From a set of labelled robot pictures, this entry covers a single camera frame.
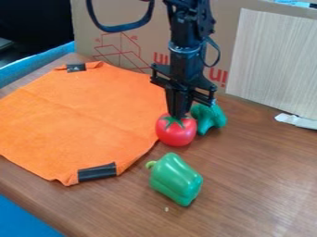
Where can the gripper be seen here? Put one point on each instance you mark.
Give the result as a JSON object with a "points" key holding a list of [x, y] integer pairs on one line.
{"points": [[181, 74]]}

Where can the red toy tomato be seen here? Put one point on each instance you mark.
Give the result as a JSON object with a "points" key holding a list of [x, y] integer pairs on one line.
{"points": [[176, 131]]}

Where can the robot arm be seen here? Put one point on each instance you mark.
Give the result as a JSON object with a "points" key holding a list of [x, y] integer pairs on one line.
{"points": [[187, 24]]}

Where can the orange cloth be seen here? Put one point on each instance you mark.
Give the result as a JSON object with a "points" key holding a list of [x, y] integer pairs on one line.
{"points": [[78, 120]]}

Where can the green toy broccoli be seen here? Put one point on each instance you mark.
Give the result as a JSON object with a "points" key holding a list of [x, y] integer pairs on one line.
{"points": [[208, 118]]}

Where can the green toy pepper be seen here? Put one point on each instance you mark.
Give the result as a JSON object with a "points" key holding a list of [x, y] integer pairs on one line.
{"points": [[176, 180]]}

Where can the cardboard box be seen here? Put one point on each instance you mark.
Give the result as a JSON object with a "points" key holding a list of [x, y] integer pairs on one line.
{"points": [[124, 40]]}

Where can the light wooden board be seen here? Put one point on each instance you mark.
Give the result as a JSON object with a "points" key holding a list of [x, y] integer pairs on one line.
{"points": [[276, 61]]}

